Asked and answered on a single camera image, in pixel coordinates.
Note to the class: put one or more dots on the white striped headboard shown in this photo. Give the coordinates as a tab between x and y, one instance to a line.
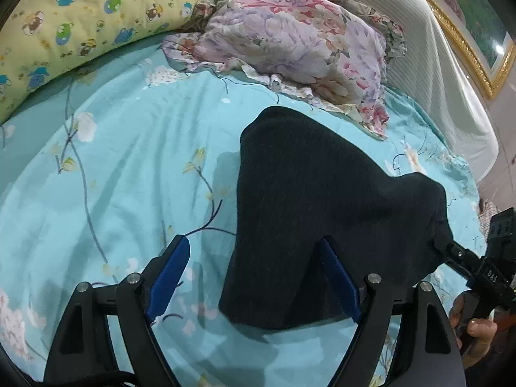
435	88

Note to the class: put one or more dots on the black pants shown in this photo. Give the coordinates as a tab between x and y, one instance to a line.
314	209

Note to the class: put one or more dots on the yellow cartoon print pillow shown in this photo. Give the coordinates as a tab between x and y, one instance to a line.
80	20

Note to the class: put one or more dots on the pink floral ruffled pillow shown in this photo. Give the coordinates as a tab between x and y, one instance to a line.
298	44

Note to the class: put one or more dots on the person's right hand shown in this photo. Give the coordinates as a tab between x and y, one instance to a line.
479	332

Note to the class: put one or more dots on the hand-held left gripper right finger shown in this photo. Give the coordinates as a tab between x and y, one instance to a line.
339	280

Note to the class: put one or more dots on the plaid cloth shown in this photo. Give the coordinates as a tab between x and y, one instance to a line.
487	215

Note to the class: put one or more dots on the gold framed floral painting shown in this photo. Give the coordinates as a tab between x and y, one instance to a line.
471	20

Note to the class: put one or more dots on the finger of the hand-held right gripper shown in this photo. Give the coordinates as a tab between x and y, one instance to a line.
453	252

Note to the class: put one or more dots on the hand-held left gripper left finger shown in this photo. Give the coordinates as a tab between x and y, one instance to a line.
169	274

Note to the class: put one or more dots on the blue floral bedsheet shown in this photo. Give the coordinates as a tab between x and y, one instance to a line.
121	169

